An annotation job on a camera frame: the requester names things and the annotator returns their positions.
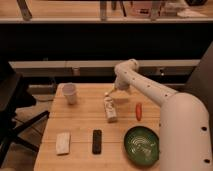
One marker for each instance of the pale translucent gripper finger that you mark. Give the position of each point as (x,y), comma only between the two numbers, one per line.
(108,93)

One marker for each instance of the green bowl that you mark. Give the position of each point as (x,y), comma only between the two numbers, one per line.
(141,146)

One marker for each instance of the black office chair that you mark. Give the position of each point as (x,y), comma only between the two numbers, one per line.
(13,95)

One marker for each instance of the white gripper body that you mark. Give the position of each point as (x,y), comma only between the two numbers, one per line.
(121,83)

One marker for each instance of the orange carrot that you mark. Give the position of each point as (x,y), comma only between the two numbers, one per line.
(138,111)

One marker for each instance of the wooden shelf with items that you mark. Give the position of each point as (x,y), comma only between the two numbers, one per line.
(104,11)

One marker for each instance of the black remote control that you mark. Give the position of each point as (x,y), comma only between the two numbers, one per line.
(97,142)

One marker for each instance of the white paper cup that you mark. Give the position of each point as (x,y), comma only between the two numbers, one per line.
(70,93)

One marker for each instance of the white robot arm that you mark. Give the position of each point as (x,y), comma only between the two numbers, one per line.
(184,131)

